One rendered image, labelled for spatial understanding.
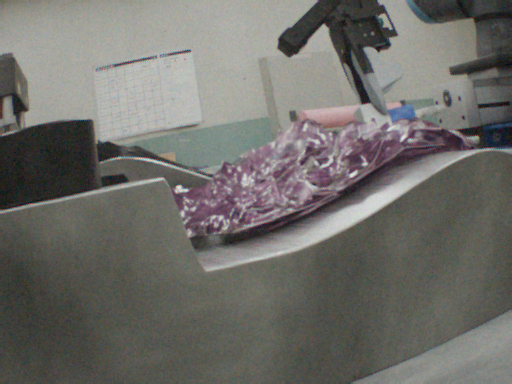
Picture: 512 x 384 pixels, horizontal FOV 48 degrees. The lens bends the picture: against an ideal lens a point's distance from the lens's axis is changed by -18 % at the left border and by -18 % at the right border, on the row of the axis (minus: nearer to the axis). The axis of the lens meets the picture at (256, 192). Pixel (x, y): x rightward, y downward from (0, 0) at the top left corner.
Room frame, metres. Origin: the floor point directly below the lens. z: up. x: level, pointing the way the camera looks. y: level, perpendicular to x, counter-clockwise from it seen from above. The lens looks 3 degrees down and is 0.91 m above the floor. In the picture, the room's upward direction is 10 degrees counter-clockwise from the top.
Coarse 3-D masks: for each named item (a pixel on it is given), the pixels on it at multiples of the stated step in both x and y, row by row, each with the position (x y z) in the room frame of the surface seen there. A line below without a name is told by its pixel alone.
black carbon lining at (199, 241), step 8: (104, 176) 0.36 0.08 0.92; (112, 176) 0.35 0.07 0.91; (120, 176) 0.35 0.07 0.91; (104, 184) 0.36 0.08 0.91; (112, 184) 0.35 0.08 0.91; (232, 232) 0.33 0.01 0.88; (240, 232) 0.33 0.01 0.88; (248, 232) 0.33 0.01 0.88; (256, 232) 0.34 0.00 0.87; (192, 240) 0.33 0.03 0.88; (200, 240) 0.33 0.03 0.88; (208, 240) 0.33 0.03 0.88; (216, 240) 0.33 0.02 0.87; (224, 240) 0.33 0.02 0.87; (232, 240) 0.33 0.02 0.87; (240, 240) 0.33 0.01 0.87
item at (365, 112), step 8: (368, 104) 0.82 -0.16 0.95; (440, 104) 0.84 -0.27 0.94; (360, 112) 0.82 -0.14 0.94; (368, 112) 0.82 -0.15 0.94; (376, 112) 0.82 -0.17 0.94; (392, 112) 0.82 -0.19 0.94; (400, 112) 0.82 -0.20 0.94; (408, 112) 0.82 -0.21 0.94; (416, 112) 0.84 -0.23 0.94; (424, 112) 0.84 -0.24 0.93; (432, 112) 0.84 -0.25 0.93; (440, 112) 0.84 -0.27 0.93; (360, 120) 0.84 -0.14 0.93; (368, 120) 0.81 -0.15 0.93; (376, 120) 0.82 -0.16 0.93; (384, 120) 0.82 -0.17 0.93; (392, 120) 0.82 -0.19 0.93
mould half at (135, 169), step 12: (108, 168) 0.64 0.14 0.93; (120, 168) 0.65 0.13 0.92; (132, 168) 0.65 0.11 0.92; (144, 168) 0.65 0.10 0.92; (156, 168) 0.65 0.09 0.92; (168, 168) 0.65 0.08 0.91; (180, 168) 0.67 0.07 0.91; (132, 180) 0.65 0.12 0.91; (168, 180) 0.65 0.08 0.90; (180, 180) 0.65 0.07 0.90; (192, 180) 0.65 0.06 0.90; (204, 180) 0.65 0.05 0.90
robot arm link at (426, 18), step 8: (408, 0) 1.26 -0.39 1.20; (416, 0) 1.25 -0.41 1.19; (424, 0) 1.24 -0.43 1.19; (432, 0) 1.22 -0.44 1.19; (440, 0) 1.21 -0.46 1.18; (448, 0) 1.20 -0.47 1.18; (416, 8) 1.26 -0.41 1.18; (424, 8) 1.25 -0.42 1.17; (432, 8) 1.24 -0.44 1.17; (440, 8) 1.22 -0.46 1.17; (448, 8) 1.21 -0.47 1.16; (456, 8) 1.20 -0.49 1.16; (416, 16) 1.28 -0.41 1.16; (424, 16) 1.27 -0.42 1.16; (432, 16) 1.25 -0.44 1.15; (440, 16) 1.24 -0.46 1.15; (448, 16) 1.23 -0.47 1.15; (456, 16) 1.23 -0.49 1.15; (464, 16) 1.22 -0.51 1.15
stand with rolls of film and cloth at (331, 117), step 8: (392, 104) 6.77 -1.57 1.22; (400, 104) 6.82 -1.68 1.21; (304, 112) 6.29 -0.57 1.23; (312, 112) 6.31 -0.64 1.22; (320, 112) 6.34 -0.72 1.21; (328, 112) 6.37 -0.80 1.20; (336, 112) 6.41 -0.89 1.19; (344, 112) 6.45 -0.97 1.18; (352, 112) 6.49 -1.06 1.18; (296, 120) 6.28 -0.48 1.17; (320, 120) 6.31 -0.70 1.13; (328, 120) 6.35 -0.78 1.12; (336, 120) 6.40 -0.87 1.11; (344, 120) 6.44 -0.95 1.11; (352, 120) 6.49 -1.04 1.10; (328, 128) 6.45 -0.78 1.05
